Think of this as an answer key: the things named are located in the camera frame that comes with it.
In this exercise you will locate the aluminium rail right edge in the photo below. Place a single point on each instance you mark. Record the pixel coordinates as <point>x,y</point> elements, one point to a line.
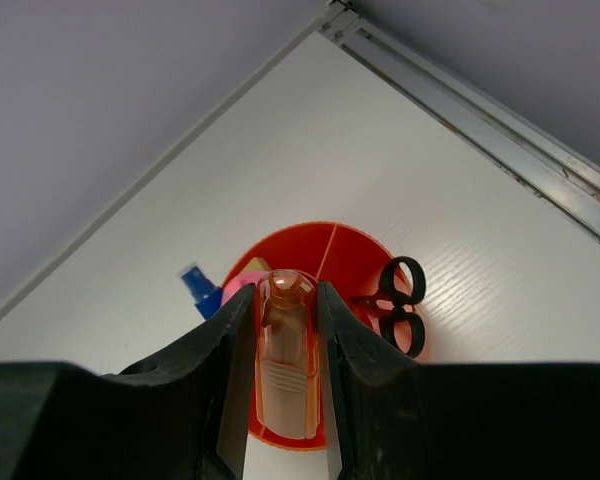
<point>550,170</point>

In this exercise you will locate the orange round organizer container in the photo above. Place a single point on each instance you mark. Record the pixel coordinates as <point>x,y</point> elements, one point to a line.
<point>348,258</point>

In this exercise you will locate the pink capped glue bottle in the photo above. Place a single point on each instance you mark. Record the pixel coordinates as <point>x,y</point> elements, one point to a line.
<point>240,280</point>

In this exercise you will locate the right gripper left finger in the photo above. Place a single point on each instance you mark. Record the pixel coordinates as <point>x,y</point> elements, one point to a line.
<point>180,413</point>

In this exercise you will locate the orange highlighter pen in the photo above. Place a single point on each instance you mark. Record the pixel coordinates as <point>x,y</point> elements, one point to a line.
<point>287,386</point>

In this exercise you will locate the clear bottle blue cap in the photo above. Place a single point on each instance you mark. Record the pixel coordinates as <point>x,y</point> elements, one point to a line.
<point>206,294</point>

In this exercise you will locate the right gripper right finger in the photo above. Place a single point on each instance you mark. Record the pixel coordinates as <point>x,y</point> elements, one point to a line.
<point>388,416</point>

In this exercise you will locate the black handled scissors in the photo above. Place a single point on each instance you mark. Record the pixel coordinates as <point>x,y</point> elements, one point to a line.
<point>394,307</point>

